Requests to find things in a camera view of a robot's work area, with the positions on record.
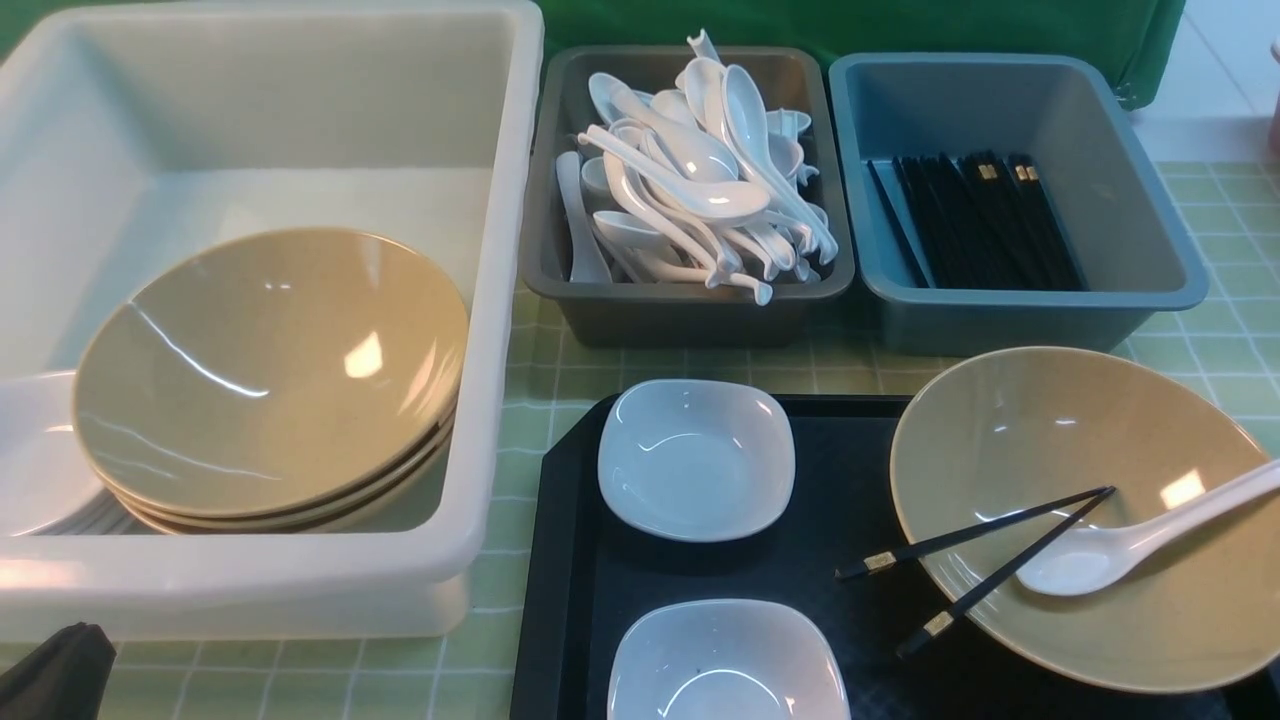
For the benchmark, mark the pile of white spoons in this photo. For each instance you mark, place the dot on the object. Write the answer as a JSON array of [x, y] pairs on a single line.
[[688, 174]]

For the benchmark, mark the white soup spoon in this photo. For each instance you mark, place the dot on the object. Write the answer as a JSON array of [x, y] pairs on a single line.
[[1086, 560]]

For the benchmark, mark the blue chopstick bin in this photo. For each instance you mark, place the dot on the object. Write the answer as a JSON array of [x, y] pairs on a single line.
[[1136, 255]]

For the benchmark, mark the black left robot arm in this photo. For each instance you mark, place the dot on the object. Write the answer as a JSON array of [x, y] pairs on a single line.
[[63, 678]]

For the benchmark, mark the white plates stack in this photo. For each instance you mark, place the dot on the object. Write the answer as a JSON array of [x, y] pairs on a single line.
[[47, 487]]

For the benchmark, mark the grey spoon bin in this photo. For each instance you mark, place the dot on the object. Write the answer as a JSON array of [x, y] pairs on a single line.
[[676, 315]]

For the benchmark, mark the stacked tan bowl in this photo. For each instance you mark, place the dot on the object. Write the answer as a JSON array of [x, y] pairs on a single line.
[[329, 518], [439, 431], [269, 375]]

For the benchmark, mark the top stacked tan bowl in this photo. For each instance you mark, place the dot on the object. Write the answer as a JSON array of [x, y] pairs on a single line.
[[269, 375]]

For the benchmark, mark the pile of black chopsticks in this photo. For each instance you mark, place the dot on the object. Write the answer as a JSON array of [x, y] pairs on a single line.
[[983, 221]]

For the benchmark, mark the black serving tray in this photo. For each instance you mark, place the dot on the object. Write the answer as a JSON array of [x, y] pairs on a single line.
[[591, 577]]

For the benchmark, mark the large white plastic tub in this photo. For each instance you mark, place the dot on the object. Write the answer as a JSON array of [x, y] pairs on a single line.
[[134, 135]]

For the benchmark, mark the green cloth backdrop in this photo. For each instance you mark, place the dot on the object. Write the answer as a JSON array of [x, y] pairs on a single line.
[[1128, 42]]

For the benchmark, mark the tan noodle bowl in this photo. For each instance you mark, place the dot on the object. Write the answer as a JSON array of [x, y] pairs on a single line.
[[1010, 430]]

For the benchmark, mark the white square dish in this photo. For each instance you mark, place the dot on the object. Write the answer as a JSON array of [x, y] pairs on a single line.
[[725, 659], [697, 461]]

